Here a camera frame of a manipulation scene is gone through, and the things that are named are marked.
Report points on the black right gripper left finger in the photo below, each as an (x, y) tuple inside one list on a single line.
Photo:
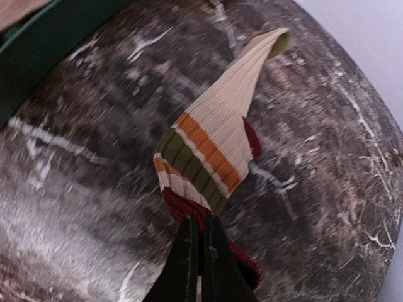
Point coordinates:
[(178, 279)]

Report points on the green plastic divided tray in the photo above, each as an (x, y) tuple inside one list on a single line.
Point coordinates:
[(43, 41)]

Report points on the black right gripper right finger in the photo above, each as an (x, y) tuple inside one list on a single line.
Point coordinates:
[(228, 274)]

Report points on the striped cream red sock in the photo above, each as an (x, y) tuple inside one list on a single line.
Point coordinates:
[(205, 155)]

